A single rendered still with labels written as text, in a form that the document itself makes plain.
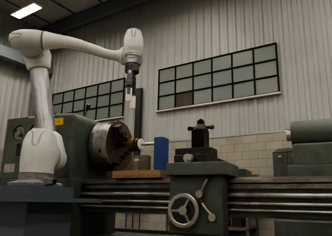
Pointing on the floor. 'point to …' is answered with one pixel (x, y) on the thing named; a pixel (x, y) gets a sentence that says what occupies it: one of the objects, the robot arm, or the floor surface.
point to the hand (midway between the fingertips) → (130, 102)
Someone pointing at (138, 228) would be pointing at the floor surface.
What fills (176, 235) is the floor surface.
